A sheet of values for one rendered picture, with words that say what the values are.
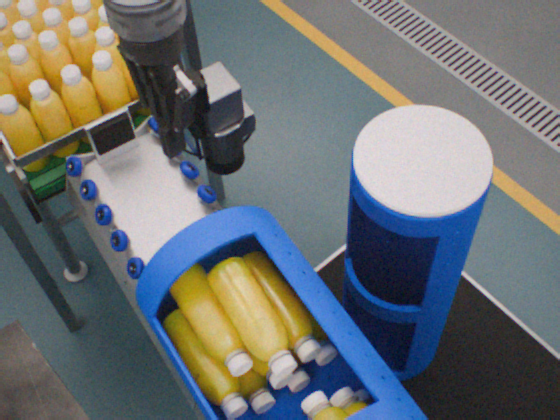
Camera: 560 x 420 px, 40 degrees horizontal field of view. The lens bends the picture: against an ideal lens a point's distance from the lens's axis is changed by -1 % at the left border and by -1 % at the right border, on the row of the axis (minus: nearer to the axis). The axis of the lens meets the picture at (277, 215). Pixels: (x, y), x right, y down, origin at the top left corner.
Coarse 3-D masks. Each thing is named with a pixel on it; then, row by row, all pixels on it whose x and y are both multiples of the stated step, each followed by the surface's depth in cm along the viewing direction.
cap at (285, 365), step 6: (288, 354) 120; (276, 360) 119; (282, 360) 119; (288, 360) 119; (294, 360) 120; (276, 366) 119; (282, 366) 119; (288, 366) 119; (294, 366) 120; (276, 372) 119; (282, 372) 120; (288, 372) 121
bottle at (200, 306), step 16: (192, 272) 131; (176, 288) 130; (192, 288) 129; (208, 288) 129; (192, 304) 128; (208, 304) 127; (192, 320) 127; (208, 320) 126; (224, 320) 126; (208, 336) 125; (224, 336) 124; (208, 352) 126; (224, 352) 124; (240, 352) 124
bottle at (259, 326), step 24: (216, 264) 126; (240, 264) 126; (216, 288) 125; (240, 288) 123; (240, 312) 122; (264, 312) 122; (240, 336) 123; (264, 336) 120; (288, 336) 122; (264, 360) 121
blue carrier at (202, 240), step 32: (192, 224) 126; (224, 224) 126; (256, 224) 128; (160, 256) 125; (192, 256) 123; (224, 256) 138; (288, 256) 126; (160, 288) 124; (320, 288) 124; (160, 320) 139; (320, 320) 118; (352, 352) 115; (192, 384) 122; (320, 384) 137; (352, 384) 133; (384, 384) 113; (224, 416) 130; (256, 416) 135; (288, 416) 136; (352, 416) 107; (384, 416) 108; (416, 416) 112
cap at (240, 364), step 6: (240, 354) 124; (246, 354) 125; (234, 360) 123; (240, 360) 123; (246, 360) 123; (228, 366) 124; (234, 366) 123; (240, 366) 123; (246, 366) 124; (234, 372) 123; (240, 372) 125
